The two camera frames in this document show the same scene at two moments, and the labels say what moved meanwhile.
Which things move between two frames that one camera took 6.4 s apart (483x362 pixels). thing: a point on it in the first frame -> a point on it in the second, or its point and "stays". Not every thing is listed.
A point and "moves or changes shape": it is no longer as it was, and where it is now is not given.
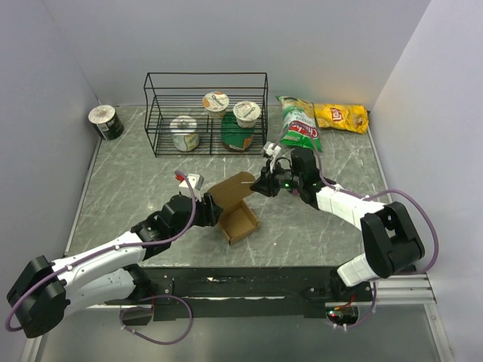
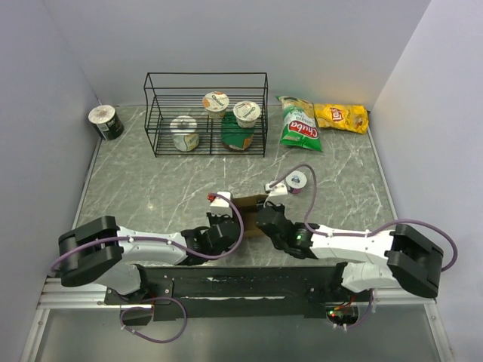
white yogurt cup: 246,112 stays
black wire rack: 192,114 stays
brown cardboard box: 237,219 moves or changes shape
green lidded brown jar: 234,137 stays
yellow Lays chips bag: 350,117 stays
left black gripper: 210,211 -> 212,218
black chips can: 109,124 stays
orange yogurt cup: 216,102 stays
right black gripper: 266,183 -> 280,207
